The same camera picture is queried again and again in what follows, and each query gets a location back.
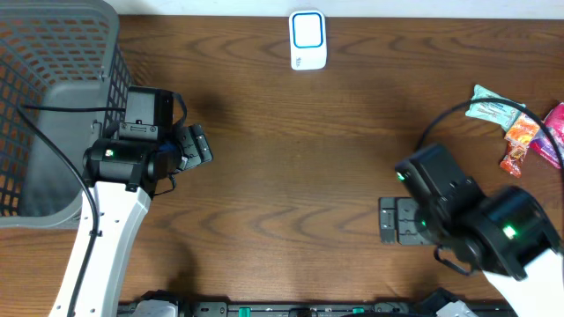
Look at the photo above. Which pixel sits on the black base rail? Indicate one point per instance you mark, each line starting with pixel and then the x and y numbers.
pixel 438 303

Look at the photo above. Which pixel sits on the green wipes packet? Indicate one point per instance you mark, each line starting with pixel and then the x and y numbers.
pixel 498 113

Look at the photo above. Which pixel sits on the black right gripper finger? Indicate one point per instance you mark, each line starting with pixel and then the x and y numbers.
pixel 387 217
pixel 411 227

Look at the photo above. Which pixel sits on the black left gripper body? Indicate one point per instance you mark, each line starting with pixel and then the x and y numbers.
pixel 196 145

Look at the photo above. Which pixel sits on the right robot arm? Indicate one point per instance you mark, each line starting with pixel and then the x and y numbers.
pixel 506 236

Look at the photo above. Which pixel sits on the small orange packet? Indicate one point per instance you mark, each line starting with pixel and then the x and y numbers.
pixel 523 131

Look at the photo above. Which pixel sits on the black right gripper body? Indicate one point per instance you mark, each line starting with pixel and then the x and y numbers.
pixel 434 215

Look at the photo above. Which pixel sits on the grey plastic basket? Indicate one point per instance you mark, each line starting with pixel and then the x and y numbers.
pixel 62 74

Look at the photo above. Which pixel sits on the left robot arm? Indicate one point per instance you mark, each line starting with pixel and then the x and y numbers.
pixel 121 173

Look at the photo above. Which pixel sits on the white barcode scanner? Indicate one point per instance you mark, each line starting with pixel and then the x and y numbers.
pixel 308 43

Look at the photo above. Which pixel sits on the orange snack bar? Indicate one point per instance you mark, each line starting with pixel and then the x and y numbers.
pixel 513 160

